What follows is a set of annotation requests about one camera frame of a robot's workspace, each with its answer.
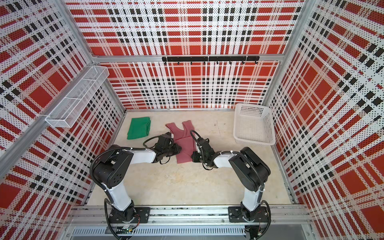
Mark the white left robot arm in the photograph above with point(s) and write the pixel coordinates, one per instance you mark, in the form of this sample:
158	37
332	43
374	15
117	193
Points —
110	167

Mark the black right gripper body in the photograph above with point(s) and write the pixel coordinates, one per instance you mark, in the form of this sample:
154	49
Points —
198	157

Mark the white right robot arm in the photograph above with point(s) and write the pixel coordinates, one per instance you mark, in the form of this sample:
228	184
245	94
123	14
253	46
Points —
252	172

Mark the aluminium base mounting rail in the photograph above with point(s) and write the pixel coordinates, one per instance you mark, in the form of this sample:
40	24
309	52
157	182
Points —
193	215

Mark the black wall hook rail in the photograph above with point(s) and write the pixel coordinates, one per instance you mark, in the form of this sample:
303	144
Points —
211	59

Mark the green tank top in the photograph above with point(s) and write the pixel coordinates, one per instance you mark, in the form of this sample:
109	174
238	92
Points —
139	128

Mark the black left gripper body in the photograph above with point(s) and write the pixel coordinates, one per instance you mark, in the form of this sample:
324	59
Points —
172	150

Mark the maroon tank top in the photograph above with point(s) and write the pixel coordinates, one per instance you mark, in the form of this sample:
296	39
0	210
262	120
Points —
183	138

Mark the white perforated plastic basket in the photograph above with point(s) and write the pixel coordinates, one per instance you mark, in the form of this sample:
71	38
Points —
253	125

